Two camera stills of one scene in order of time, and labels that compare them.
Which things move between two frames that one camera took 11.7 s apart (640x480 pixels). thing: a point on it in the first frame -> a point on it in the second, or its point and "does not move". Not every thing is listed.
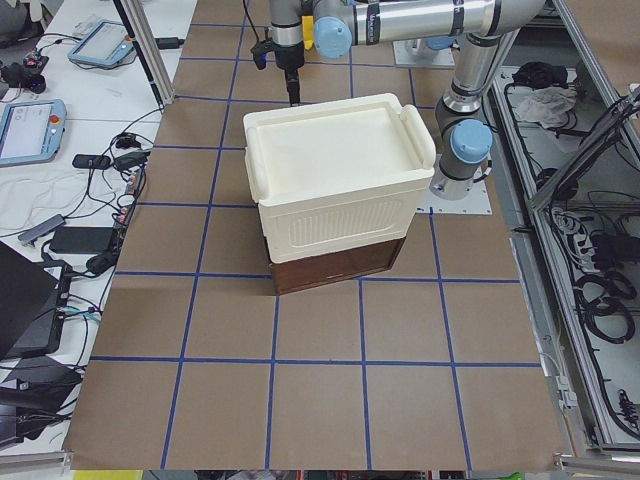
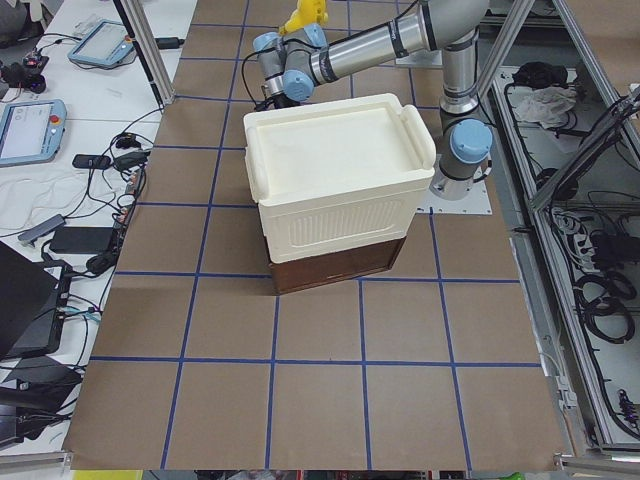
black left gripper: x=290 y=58 -> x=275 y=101
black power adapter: x=83 y=240 does not move
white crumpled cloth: x=546 y=105 does not move
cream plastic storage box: x=338 y=175 does not move
